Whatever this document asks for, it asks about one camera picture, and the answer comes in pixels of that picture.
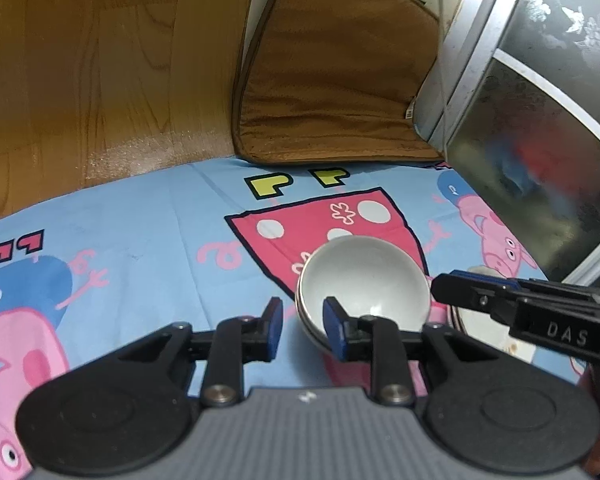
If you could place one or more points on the large white floral plate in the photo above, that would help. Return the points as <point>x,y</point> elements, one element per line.
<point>490,342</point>

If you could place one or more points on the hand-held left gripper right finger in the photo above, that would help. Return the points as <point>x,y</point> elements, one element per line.
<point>332,331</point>

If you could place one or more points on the frosted glass sliding door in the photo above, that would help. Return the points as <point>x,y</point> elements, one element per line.
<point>540,135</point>

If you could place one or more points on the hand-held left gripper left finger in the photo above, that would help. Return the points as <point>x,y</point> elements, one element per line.
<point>273,331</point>

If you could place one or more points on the blue cartoon pig printed blanket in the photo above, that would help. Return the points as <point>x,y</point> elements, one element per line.
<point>130,260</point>

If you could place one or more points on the brown seat cushion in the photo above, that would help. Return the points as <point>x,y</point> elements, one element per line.
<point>330,70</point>

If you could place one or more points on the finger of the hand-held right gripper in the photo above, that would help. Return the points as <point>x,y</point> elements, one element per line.
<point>460,292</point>
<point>485,276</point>

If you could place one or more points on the person's right hand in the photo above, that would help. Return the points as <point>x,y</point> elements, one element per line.
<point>599,425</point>

